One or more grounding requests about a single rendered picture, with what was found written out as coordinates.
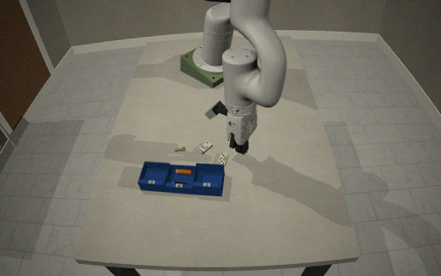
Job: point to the blue bin rack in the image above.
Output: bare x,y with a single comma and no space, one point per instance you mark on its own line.
161,175

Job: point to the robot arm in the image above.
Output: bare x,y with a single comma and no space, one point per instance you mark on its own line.
245,85

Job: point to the white domino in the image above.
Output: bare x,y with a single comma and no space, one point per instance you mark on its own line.
222,159
205,147

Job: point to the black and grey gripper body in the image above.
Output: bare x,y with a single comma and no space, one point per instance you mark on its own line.
241,125

